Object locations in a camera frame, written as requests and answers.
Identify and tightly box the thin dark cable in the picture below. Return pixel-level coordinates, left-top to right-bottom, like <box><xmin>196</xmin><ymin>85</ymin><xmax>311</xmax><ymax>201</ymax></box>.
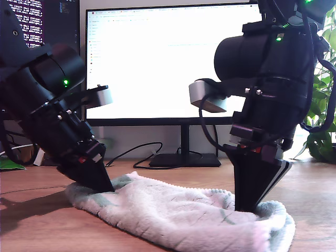
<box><xmin>0</xmin><ymin>185</ymin><xmax>68</xmax><ymax>195</ymax></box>

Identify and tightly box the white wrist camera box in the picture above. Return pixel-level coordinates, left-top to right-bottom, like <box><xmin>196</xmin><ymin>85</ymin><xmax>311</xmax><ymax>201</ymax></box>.
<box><xmin>85</xmin><ymin>84</ymin><xmax>114</xmax><ymax>109</ymax></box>
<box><xmin>188</xmin><ymin>78</ymin><xmax>228</xmax><ymax>113</ymax></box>

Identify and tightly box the monitor with dark terminal screen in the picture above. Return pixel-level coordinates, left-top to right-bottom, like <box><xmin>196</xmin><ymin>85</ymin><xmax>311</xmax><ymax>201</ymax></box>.
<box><xmin>0</xmin><ymin>0</ymin><xmax>82</xmax><ymax>122</ymax></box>

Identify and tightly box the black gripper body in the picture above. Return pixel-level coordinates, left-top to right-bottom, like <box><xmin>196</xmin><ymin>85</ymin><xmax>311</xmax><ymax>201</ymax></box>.
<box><xmin>28</xmin><ymin>101</ymin><xmax>107</xmax><ymax>165</ymax></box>
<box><xmin>229</xmin><ymin>97</ymin><xmax>305</xmax><ymax>161</ymax></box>

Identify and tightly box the green leafy houseplant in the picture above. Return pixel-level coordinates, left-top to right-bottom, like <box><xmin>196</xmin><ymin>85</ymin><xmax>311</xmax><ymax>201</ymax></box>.
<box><xmin>299</xmin><ymin>5</ymin><xmax>336</xmax><ymax>165</ymax></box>

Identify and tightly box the white fluffy tea towel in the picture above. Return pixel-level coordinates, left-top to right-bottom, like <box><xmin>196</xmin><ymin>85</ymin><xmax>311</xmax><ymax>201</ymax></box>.
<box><xmin>64</xmin><ymin>171</ymin><xmax>296</xmax><ymax>252</ymax></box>

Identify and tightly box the green packet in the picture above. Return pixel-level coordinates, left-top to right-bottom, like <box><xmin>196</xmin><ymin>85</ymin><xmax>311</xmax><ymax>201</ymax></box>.
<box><xmin>0</xmin><ymin>156</ymin><xmax>27</xmax><ymax>171</ymax></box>

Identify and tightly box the black usb cable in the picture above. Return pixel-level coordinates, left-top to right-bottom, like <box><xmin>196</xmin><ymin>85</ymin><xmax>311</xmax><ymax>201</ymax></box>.
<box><xmin>104</xmin><ymin>142</ymin><xmax>204</xmax><ymax>170</ymax></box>

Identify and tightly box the white cable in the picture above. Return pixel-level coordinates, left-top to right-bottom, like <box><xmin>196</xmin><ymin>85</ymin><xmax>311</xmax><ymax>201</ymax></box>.
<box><xmin>0</xmin><ymin>143</ymin><xmax>36</xmax><ymax>156</ymax></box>

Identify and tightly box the black monitor power cable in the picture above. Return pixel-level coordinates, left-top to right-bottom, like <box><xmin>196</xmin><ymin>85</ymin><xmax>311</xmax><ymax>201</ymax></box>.
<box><xmin>213</xmin><ymin>125</ymin><xmax>219</xmax><ymax>158</ymax></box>

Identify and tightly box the black monitor with bright screen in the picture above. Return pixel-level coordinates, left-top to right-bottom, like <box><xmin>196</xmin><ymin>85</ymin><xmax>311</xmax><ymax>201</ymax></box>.
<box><xmin>83</xmin><ymin>2</ymin><xmax>263</xmax><ymax>169</ymax></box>

